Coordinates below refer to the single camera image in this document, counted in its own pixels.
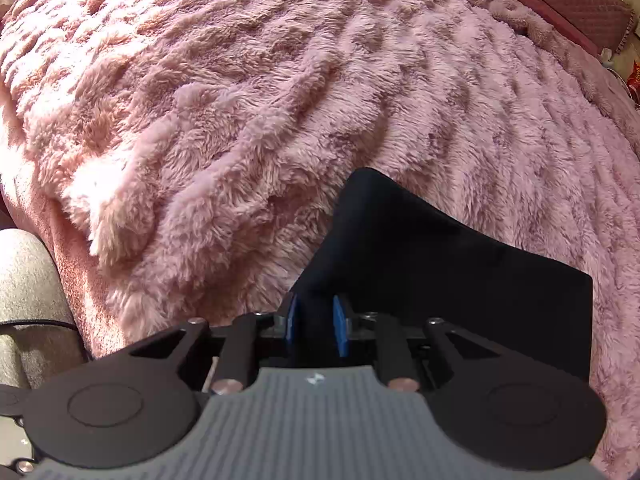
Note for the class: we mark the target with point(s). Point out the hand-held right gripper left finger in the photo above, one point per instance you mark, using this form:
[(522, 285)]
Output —
[(291, 325)]

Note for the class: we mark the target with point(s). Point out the dark pink pillow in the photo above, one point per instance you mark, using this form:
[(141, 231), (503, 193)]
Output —
[(537, 7)]

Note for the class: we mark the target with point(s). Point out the red snack bag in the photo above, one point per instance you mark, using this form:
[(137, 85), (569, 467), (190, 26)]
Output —
[(635, 74)]

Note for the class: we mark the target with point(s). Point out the pink fluffy blanket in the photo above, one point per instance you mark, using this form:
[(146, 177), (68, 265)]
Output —
[(250, 110)]

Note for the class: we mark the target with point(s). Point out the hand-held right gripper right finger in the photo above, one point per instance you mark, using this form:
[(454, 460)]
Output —
[(340, 325)]

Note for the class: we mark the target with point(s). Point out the black pants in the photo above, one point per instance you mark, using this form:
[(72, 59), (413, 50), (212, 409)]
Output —
[(425, 260)]

